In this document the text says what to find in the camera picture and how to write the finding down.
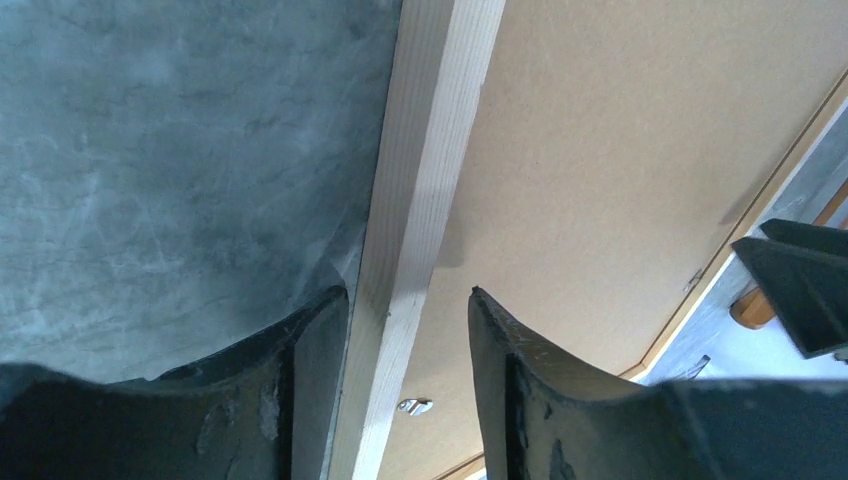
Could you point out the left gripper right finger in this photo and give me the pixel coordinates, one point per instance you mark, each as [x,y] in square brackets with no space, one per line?
[546,414]

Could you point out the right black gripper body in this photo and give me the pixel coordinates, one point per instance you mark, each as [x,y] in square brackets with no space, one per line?
[801,269]

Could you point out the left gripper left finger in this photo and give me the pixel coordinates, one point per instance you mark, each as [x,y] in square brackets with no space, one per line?
[262,408]

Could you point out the light wooden picture frame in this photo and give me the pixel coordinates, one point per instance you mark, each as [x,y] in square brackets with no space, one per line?
[442,59]

